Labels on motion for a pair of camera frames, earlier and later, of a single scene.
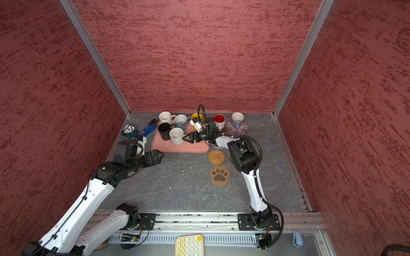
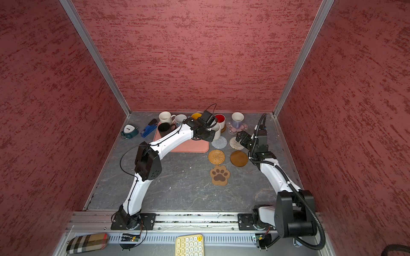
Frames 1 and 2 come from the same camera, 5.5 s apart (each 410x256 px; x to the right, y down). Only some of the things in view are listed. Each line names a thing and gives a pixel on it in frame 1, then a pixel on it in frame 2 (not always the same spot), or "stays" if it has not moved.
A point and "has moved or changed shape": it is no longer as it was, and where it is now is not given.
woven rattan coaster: (217, 157) stays
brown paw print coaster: (220, 175) stays
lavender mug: (237, 119) stays
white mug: (176, 134) has moved or changed shape
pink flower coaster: (239, 130) stays
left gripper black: (157, 160) -> (210, 138)
